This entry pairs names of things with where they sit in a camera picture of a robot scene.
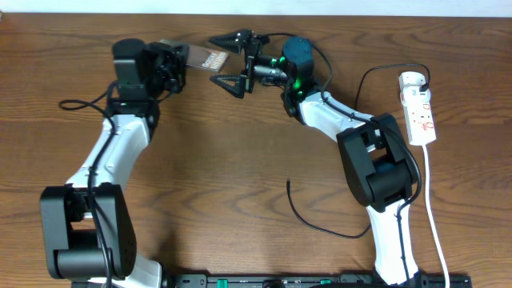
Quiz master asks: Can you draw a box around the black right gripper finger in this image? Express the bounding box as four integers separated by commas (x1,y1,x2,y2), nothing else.
210,74,246,99
209,29,253,54

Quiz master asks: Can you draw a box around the Samsung Galaxy smartphone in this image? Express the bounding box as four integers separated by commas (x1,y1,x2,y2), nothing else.
160,39,229,73

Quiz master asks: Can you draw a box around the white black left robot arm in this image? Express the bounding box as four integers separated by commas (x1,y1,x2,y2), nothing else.
39,38,190,287

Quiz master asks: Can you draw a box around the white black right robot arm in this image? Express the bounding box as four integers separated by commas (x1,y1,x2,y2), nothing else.
209,29,422,287

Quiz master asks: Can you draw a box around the white power strip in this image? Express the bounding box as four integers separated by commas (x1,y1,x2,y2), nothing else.
398,71,437,146

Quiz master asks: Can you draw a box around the white power strip cord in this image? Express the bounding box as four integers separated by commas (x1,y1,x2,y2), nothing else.
421,144,451,288

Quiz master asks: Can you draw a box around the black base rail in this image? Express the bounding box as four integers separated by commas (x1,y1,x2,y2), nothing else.
172,272,473,288

